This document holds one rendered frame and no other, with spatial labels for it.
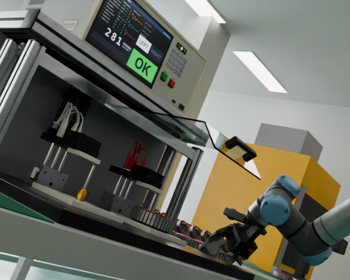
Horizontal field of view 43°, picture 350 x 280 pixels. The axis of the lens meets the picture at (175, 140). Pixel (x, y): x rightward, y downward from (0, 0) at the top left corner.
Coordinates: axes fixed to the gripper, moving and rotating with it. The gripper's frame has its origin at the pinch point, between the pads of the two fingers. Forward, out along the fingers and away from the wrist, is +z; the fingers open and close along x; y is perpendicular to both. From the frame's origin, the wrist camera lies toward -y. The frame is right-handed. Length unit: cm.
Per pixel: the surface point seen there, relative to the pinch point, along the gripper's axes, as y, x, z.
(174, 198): -8.6, -19.8, -8.5
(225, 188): -270, 207, 105
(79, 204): 24, -59, -18
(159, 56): -22, -45, -40
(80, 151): 10, -60, -20
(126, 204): -1.6, -35.7, -4.6
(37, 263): -141, 18, 163
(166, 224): 13.2, -31.9, -13.6
